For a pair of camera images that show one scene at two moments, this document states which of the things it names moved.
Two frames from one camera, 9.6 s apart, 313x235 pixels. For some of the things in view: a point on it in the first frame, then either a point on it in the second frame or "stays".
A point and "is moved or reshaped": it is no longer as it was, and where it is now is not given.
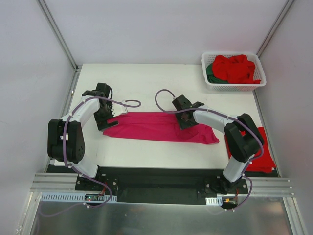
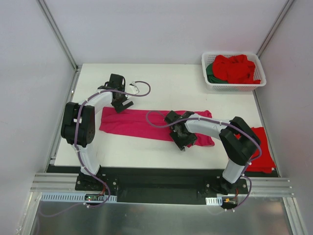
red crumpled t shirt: x=235 y=69 stays
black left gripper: x=107 y=125 -> x=122 y=105
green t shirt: x=211 y=78 stays
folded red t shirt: x=263 y=161 stays
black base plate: x=162 y=186 stays
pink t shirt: x=158 y=127 is moved or reshaped
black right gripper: x=187 y=124 -> x=182 y=141
